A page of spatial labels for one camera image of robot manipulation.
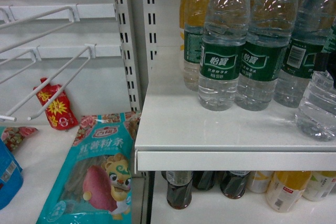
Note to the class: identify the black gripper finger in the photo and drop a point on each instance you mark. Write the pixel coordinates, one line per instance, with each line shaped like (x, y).
(325, 61)

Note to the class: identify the water bottle green label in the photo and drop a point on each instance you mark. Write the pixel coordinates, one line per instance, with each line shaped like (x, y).
(315, 115)

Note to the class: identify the water bottle front left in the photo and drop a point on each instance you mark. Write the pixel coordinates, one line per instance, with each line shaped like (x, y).
(224, 36)

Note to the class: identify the water bottle back left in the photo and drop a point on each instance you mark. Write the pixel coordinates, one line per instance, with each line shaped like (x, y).
(192, 18)

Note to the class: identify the slotted white shelf upright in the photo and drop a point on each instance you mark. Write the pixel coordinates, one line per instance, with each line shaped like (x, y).
(137, 29)

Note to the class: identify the white label bottle lower right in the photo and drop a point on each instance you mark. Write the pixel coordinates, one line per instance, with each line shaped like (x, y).
(319, 185)

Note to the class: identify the yellow drink bottle lower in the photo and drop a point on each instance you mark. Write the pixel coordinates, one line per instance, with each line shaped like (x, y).
(286, 188)

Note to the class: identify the white yellow bottle lower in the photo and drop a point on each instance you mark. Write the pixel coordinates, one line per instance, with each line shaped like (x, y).
(259, 180)

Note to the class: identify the dark drink bottle lower right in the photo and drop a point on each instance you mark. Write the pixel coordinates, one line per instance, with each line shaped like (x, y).
(233, 183)

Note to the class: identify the dark drink bottle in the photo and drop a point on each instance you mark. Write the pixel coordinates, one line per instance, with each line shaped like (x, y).
(203, 180)
(233, 183)
(179, 188)

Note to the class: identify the dark drink bottle lower middle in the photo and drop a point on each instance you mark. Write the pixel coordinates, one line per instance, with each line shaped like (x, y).
(203, 180)

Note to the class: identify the dark drink bottle lower left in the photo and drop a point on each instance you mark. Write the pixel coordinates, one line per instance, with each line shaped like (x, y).
(179, 188)

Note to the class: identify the teal sweet potato noodle bag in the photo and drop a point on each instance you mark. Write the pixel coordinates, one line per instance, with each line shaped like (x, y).
(94, 184)

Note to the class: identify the red spout pouch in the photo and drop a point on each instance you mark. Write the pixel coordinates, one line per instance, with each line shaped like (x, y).
(58, 113)

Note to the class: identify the floral snack bag left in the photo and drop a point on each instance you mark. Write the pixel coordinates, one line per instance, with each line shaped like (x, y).
(12, 136)

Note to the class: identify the blue package left edge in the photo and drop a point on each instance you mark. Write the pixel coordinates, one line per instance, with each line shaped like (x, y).
(11, 177)

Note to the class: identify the white wire hook upper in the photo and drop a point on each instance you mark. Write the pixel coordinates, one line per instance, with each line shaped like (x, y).
(71, 17)

